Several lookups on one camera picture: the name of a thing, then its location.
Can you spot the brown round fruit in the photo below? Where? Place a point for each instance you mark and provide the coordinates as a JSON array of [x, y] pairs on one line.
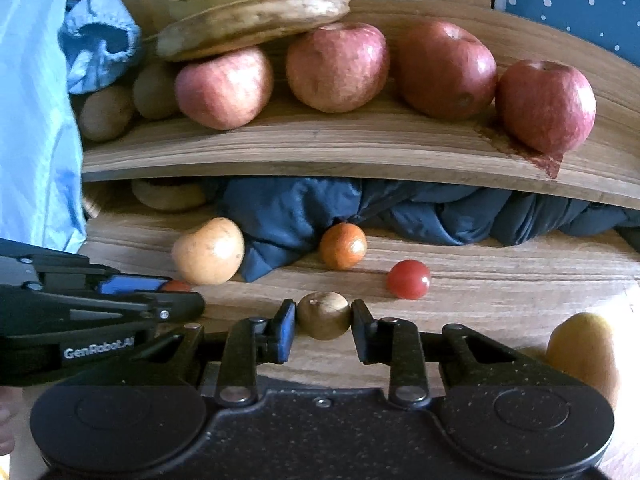
[[323, 316]]

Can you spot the blue crumpled shoe cover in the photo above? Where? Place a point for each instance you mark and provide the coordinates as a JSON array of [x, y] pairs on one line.
[[97, 40]]

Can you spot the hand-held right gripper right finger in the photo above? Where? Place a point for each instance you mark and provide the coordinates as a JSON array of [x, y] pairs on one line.
[[362, 335]]

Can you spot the brown kiwi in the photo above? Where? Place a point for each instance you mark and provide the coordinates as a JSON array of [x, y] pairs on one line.
[[154, 91], [105, 114]]

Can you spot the wooden shelf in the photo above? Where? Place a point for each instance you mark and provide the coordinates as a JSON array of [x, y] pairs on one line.
[[350, 145]]

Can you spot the red apple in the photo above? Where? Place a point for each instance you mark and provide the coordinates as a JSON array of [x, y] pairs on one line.
[[547, 105], [222, 90], [337, 67], [445, 70]]

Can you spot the red cherry tomato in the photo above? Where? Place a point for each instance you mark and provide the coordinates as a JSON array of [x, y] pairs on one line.
[[176, 286], [408, 279]]

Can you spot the light blue garment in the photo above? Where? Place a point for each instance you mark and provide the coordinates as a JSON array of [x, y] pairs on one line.
[[35, 110]]

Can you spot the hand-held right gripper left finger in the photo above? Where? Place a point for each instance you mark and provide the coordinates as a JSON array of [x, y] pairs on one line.
[[285, 332]]

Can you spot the dark blue quilted jacket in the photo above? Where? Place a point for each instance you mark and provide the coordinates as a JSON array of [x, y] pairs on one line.
[[425, 210]]

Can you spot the pale peach potato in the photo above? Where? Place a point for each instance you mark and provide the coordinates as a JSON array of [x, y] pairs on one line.
[[207, 252]]

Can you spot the small orange mandarin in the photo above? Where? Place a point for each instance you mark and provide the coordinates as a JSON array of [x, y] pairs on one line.
[[343, 246]]

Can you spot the brown pear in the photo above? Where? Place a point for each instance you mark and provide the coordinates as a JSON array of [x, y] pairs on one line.
[[585, 360]]

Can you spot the blue starred fabric panel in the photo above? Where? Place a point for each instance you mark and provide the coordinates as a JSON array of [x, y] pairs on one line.
[[575, 0]]

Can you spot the banana bunch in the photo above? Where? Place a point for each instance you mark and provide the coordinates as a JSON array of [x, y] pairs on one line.
[[250, 15]]

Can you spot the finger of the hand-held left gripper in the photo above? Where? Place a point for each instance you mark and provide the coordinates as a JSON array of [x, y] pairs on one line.
[[130, 285], [150, 307]]

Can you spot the person's left hand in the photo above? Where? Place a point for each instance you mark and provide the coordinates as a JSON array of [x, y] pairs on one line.
[[4, 430]]

